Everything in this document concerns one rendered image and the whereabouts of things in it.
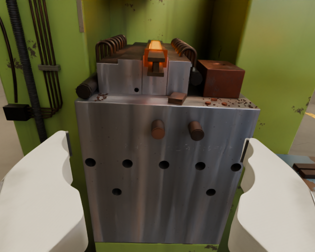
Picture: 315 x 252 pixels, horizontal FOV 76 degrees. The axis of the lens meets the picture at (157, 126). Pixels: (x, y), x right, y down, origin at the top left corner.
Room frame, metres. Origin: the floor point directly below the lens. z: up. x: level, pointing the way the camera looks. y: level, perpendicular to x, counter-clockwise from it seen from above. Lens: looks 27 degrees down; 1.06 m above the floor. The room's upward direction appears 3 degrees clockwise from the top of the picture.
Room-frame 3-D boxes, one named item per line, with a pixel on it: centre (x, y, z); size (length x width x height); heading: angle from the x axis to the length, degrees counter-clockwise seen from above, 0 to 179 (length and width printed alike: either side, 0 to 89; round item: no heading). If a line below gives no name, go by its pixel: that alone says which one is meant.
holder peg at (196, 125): (0.36, -0.08, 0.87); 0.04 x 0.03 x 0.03; 2
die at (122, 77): (0.65, 0.04, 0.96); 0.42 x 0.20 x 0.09; 2
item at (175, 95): (0.41, -0.04, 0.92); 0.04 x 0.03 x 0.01; 163
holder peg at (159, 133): (0.36, 0.00, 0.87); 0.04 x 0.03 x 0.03; 2
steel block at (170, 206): (0.66, -0.01, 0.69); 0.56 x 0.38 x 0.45; 2
